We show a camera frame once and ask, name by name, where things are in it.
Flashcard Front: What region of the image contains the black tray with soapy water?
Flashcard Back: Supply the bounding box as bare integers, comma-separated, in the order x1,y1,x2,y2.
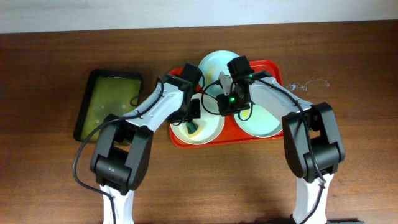
73,69,142,142

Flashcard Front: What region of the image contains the white plate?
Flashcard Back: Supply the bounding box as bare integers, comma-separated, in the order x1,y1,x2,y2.
170,93,225,145

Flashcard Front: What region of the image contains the red plastic tray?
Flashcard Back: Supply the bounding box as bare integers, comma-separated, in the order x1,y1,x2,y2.
169,60,284,149

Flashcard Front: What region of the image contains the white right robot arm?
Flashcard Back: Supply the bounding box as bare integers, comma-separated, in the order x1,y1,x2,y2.
216,56,345,223

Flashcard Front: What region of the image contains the yellow green sponge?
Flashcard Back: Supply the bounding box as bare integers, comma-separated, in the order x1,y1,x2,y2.
185,121,205,138

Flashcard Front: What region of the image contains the pale green plate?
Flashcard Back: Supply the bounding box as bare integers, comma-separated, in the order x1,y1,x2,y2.
234,105,282,138

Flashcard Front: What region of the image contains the light blue plate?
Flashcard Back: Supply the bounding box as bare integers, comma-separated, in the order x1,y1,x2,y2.
198,50,239,98

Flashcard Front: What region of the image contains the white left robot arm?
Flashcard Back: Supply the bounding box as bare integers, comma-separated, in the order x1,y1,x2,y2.
90,63,203,223

